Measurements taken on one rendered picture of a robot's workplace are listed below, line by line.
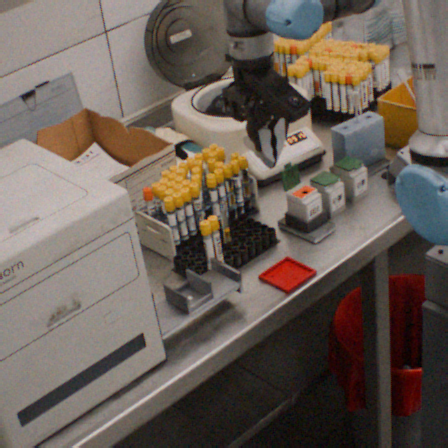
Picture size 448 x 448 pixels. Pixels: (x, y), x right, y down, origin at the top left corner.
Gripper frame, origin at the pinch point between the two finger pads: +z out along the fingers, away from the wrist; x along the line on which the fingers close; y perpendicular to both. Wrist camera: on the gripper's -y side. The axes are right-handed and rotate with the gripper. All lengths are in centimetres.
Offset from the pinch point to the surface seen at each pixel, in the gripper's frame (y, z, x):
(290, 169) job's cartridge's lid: -3.7, 0.3, -0.3
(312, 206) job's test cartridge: -8.8, 5.6, 0.3
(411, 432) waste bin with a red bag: -13, 76, -21
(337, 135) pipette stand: 0.6, 2.2, -17.0
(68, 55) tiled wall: 50, -13, 8
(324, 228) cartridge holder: -10.4, 9.9, -0.6
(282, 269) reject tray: -11.8, 11.1, 11.4
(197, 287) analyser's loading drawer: -9.5, 6.5, 27.0
